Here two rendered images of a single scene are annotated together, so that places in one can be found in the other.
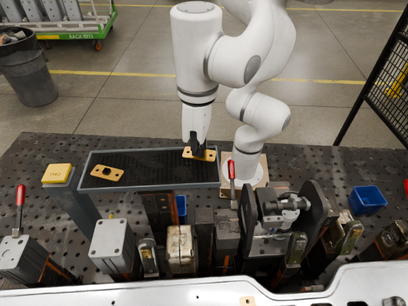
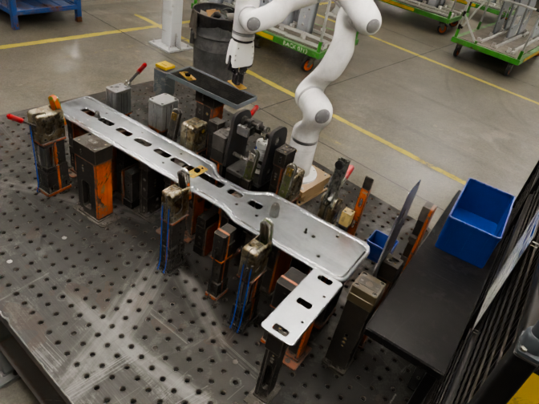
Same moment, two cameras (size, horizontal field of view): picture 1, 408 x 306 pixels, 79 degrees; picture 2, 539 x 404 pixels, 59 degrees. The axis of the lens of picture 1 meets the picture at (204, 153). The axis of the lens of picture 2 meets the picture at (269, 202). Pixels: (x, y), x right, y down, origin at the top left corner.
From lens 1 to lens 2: 148 cm
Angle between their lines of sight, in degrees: 25
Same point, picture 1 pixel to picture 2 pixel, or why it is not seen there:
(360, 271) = (278, 199)
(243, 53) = (249, 14)
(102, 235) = (161, 97)
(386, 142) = not seen: outside the picture
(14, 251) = (120, 88)
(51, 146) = (180, 94)
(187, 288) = (180, 149)
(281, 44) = (334, 52)
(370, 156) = not seen: hidden behind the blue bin
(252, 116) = (301, 100)
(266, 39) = (265, 14)
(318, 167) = (376, 220)
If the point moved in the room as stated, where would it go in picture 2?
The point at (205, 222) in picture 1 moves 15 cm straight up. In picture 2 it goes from (214, 122) to (218, 86)
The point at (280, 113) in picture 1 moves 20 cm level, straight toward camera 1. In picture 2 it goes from (318, 103) to (276, 108)
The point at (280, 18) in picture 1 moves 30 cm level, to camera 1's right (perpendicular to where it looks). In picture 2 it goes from (339, 35) to (408, 62)
